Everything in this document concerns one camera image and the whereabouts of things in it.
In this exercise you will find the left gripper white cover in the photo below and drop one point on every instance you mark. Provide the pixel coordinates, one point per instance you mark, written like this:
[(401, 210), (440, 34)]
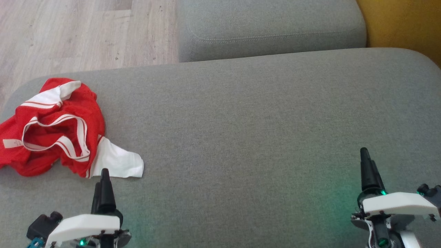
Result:
[(82, 225)]

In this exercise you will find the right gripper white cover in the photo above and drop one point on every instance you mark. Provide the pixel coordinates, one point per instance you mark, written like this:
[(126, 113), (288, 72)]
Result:
[(396, 205)]

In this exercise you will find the red Bulls 23 jersey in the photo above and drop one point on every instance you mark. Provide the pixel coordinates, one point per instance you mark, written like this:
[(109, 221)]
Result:
[(41, 162)]

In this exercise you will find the large grey sofa seat cushion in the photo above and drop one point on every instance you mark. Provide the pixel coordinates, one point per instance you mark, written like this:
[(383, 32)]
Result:
[(241, 137)]

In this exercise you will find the yellow sofa backrest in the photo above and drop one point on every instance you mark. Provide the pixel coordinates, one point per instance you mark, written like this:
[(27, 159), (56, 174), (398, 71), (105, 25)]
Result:
[(406, 24)]

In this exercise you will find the small grey sofa seat cushion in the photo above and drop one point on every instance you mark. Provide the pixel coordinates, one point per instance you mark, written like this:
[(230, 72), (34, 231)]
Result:
[(268, 24)]

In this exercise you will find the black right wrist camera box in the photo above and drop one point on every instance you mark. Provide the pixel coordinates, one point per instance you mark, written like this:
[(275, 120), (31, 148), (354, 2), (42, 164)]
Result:
[(429, 191)]

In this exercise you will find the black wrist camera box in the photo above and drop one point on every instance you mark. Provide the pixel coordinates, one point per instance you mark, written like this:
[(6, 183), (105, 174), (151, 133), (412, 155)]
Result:
[(429, 191), (43, 225)]

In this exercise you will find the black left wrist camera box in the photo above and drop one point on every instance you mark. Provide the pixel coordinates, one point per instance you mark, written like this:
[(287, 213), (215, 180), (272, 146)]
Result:
[(43, 225)]

